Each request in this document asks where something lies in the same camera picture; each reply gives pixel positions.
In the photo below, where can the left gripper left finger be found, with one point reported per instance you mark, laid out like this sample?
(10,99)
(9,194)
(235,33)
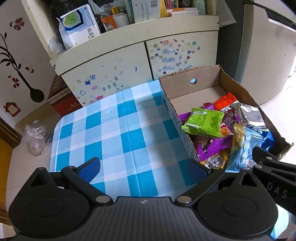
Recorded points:
(79,178)

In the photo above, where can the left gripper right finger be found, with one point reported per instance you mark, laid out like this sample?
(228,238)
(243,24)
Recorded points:
(205,179)

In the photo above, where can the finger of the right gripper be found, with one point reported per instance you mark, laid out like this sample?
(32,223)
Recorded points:
(261,157)

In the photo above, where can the yellow waffle packet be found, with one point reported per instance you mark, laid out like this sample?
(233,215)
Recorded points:
(219,160)

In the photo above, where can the silver foil snack packet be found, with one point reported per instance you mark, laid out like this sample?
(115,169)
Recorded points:
(249,116)

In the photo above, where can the pink white snack packet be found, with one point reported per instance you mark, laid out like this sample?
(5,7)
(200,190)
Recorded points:
(229,118)

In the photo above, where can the purple cartoon snack packet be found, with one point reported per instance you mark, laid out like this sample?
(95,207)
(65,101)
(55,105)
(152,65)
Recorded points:
(206,146)

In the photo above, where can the green snack packet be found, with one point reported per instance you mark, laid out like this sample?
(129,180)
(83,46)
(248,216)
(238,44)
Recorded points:
(203,122)

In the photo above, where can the red noodle snack packet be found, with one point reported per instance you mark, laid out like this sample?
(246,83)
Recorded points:
(221,103)

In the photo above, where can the blue foil snack bag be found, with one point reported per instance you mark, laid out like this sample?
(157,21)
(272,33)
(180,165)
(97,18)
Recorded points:
(268,140)

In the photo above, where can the clear plastic bag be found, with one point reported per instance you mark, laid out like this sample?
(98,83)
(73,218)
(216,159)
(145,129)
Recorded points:
(38,138)

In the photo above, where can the blue white checkered tablecloth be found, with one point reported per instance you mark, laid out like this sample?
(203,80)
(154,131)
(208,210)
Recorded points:
(131,133)

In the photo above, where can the brown red gift box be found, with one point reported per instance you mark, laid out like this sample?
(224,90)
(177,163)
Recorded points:
(61,97)

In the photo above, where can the cardboard milk box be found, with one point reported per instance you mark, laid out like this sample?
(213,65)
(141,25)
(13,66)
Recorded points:
(191,88)

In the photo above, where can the cream refrigerator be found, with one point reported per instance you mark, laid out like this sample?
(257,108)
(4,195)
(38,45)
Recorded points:
(256,45)

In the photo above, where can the cream sticker-covered cabinet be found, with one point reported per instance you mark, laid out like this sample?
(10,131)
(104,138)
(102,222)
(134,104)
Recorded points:
(127,56)

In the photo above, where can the white blue carton box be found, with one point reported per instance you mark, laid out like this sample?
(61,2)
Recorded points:
(78,26)

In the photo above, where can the orange small packet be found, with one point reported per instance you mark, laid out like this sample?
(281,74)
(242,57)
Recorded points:
(109,23)

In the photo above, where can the white jar gold lid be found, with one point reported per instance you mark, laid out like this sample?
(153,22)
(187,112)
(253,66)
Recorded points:
(120,18)

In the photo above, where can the white barcode box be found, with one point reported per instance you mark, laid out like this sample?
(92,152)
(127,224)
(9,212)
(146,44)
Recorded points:
(144,10)

